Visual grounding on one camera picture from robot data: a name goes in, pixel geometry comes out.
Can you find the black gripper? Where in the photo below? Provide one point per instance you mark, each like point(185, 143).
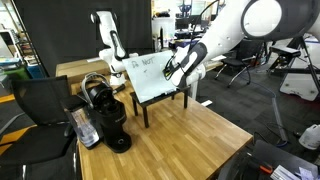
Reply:
point(169, 68)

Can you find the yellow smiley eraser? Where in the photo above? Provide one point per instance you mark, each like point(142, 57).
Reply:
point(164, 73)

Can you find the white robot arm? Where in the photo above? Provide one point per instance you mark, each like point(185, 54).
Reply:
point(265, 20)

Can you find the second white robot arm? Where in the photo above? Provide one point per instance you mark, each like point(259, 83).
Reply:
point(113, 53)

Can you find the white whiteboard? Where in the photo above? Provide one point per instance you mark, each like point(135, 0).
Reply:
point(146, 76)

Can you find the small dark wooden stand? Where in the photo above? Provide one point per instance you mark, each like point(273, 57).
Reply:
point(144, 105)

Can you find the black coffee machine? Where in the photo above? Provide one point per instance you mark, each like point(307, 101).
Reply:
point(96, 116)

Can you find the cardboard box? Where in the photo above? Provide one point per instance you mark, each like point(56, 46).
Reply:
point(76, 70)

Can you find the black mesh office chair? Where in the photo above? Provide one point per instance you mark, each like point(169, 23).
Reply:
point(52, 133)

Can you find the white plastic jug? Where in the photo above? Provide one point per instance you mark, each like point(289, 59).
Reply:
point(310, 138)

